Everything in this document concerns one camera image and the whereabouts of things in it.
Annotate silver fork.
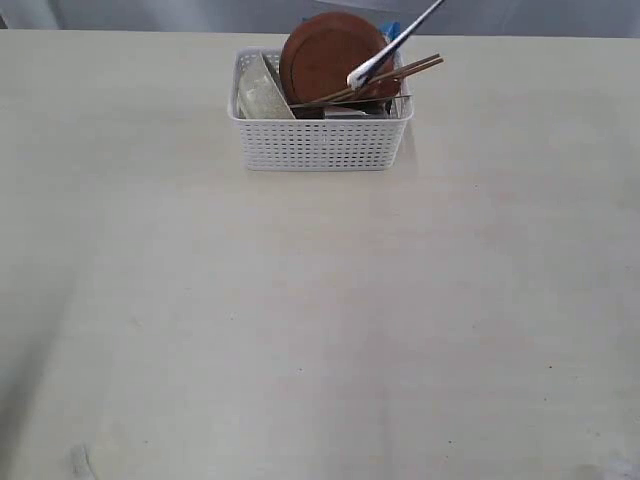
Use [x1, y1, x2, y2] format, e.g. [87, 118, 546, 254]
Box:
[346, 0, 444, 91]

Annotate upper brown wooden chopstick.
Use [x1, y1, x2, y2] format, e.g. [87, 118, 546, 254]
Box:
[316, 54, 444, 102]

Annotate lower brown wooden chopstick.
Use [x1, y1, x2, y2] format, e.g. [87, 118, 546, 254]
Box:
[314, 54, 444, 103]

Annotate blue packet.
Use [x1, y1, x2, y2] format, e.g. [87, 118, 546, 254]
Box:
[379, 21, 402, 53]

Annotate brown round wooden plate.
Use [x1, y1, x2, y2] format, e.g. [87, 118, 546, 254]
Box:
[279, 12, 387, 104]

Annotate grey speckled ceramic dish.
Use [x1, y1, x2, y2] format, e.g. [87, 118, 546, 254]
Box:
[237, 52, 295, 120]

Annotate white perforated plastic basket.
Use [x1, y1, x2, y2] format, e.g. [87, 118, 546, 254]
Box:
[227, 47, 414, 171]

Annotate silver table knife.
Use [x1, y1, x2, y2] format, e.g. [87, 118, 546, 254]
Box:
[288, 94, 413, 110]

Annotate brown wooden chopstick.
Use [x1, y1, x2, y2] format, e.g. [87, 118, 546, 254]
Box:
[316, 54, 444, 102]
[314, 54, 444, 103]

